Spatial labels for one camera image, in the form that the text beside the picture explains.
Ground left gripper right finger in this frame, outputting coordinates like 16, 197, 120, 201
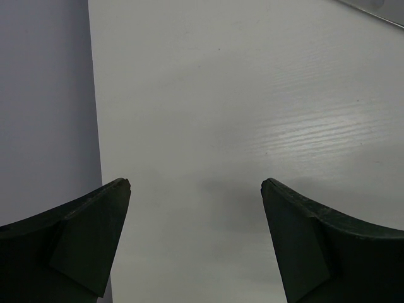
261, 178, 403, 302

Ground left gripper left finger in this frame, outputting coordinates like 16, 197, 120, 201
1, 178, 131, 303

